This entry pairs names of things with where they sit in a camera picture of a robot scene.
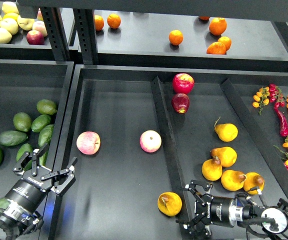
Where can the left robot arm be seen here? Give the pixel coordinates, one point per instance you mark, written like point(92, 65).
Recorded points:
point(18, 210)

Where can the pale pink apple shelf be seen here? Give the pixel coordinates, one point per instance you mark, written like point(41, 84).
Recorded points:
point(41, 27)

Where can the yellow pear with stem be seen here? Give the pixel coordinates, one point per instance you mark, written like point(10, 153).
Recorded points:
point(226, 132)

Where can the black perforated post left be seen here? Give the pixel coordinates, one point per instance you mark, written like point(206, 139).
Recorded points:
point(56, 33)

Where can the yellow pear lower right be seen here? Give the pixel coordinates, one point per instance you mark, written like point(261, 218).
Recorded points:
point(253, 179)

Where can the dark green avocado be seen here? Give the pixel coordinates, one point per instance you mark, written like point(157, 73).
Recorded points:
point(43, 159)

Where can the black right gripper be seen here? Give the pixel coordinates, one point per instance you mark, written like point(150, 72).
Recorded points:
point(209, 210)

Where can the green avocado by rim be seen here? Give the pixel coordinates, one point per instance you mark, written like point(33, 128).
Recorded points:
point(45, 135)

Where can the pink apple centre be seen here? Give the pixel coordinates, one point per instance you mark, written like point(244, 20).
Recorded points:
point(150, 141)

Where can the black perforated post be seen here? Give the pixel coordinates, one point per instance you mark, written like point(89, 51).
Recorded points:
point(86, 31)
point(56, 33)

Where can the dark red apple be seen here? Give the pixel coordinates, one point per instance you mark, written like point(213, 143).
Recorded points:
point(180, 103)

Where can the yellow pear left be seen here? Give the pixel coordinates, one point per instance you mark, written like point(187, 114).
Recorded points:
point(212, 169)

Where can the green avocado top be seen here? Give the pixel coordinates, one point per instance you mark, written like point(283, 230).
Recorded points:
point(46, 106)

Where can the orange cherry tomato bunch left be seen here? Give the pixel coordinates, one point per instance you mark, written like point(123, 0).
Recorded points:
point(261, 99)

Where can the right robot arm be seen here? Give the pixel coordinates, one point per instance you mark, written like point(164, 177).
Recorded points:
point(260, 220)

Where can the dark avocado left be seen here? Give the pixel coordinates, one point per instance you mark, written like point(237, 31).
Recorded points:
point(10, 138)

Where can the yellow pear middle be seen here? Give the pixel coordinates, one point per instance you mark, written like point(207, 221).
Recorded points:
point(226, 154)

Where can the red cherry tomato bunch top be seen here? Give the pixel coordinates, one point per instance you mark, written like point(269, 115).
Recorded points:
point(276, 96)

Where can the yellow pear lower centre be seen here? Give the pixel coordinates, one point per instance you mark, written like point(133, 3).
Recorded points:
point(233, 180)

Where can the black divided centre tray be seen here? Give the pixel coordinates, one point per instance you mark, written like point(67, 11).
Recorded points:
point(116, 190)

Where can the green avocado centre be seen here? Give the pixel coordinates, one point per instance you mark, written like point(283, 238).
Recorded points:
point(40, 122)

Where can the dark avocado lower centre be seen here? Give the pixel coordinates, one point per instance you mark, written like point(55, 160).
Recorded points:
point(25, 148)

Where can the green avocado upper left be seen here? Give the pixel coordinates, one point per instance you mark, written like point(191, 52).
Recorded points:
point(22, 122)

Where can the black perforated post right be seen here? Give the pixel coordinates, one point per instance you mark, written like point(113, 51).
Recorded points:
point(86, 31)

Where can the red apple on shelf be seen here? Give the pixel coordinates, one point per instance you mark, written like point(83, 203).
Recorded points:
point(35, 37)

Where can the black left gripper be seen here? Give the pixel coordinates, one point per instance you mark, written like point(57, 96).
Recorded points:
point(32, 188)

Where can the pale yellow apple front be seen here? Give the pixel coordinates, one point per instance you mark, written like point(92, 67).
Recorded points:
point(5, 36)

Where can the pink apple left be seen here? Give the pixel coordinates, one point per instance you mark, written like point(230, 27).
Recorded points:
point(88, 142)

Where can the red chili pepper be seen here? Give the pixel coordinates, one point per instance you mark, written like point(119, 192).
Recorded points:
point(283, 124)

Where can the bright red apple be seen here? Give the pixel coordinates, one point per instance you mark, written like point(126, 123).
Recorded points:
point(183, 83)

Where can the yellow pear with brown spot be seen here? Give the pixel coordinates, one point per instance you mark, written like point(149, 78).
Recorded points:
point(169, 203)

